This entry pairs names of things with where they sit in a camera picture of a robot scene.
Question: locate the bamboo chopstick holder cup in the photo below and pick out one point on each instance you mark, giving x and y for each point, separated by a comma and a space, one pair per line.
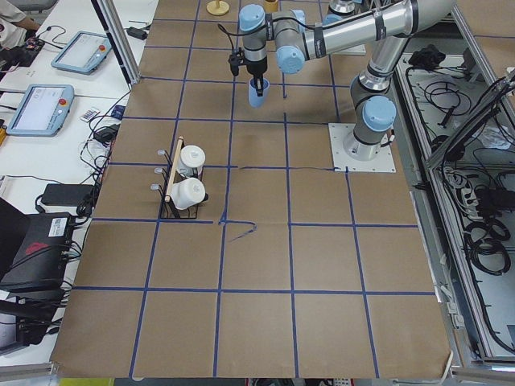
271, 6

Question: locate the near white mug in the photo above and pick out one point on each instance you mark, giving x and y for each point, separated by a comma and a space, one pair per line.
187, 193

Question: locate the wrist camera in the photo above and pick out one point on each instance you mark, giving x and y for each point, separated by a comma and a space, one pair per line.
236, 59

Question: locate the aluminium frame post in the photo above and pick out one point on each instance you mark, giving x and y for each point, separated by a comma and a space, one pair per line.
112, 26

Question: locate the light blue plastic cup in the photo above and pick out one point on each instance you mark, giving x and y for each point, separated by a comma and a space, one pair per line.
256, 100

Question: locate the teach pendant tablet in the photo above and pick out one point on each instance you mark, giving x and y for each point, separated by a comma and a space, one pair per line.
42, 110
83, 53

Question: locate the black power adapter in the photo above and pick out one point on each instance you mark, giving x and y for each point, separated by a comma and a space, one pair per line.
137, 33

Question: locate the far teach pendant tablet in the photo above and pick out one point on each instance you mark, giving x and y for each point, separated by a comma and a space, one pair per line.
83, 53

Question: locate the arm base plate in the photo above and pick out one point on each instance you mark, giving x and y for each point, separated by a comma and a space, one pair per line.
356, 50
350, 155

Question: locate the black wire mug rack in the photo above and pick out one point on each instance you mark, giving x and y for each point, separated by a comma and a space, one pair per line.
170, 175

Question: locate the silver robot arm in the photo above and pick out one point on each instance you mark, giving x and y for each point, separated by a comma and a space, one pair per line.
389, 27
343, 8

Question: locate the far white mug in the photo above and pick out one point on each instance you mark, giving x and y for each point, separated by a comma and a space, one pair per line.
191, 161

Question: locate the white mug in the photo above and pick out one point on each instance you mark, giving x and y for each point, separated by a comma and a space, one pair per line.
187, 193
191, 161

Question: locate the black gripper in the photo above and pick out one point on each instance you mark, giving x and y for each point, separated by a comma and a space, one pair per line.
256, 68

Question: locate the near teach pendant tablet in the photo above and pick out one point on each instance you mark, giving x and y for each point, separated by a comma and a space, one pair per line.
42, 110

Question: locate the black computer box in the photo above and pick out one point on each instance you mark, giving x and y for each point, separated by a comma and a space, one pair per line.
32, 250

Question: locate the wooden cup tree stand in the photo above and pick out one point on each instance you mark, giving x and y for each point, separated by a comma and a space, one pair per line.
217, 7

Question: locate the small remote control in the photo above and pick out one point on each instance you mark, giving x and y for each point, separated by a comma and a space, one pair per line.
89, 114

